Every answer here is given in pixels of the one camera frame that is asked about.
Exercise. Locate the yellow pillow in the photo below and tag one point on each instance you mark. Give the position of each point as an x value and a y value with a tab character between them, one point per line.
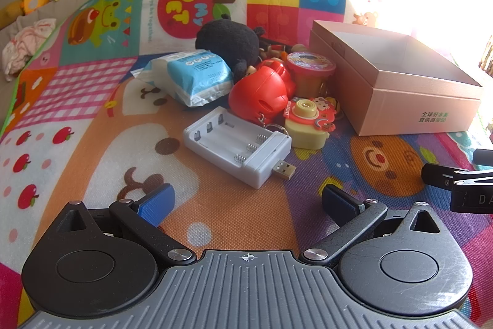
9	13

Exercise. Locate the yellow toy camera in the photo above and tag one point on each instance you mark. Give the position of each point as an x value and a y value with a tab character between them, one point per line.
304	132

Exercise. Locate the colourful cartoon play mat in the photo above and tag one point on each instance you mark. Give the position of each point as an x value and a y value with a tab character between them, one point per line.
96	144

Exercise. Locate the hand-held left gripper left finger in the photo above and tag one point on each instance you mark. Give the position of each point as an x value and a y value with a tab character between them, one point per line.
156	203

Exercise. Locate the pink white crumpled cloth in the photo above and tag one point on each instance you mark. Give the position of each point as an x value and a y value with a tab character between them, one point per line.
25	43

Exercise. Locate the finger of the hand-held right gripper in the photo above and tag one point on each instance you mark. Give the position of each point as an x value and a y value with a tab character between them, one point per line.
439	175
483	157

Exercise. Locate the small wooden bead toy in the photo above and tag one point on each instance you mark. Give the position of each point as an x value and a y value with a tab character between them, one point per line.
275	51

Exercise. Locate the black plush toy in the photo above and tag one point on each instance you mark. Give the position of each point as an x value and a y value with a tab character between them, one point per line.
227	40

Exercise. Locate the pink cardboard box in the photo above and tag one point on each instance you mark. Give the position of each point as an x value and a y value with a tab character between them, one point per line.
400	101

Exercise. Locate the blue wet wipes packet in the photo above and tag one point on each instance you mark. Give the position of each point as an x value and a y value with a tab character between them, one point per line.
192	74

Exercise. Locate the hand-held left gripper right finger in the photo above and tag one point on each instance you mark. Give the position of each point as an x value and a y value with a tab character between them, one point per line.
339	203

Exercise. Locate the yellow toy cup pink lid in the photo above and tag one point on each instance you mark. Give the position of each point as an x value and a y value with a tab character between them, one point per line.
310	63

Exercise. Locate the red daruma toy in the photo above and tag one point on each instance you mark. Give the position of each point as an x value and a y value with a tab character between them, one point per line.
258	90

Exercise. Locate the white battery charger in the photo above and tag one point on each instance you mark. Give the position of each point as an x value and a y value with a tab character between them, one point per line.
231	144

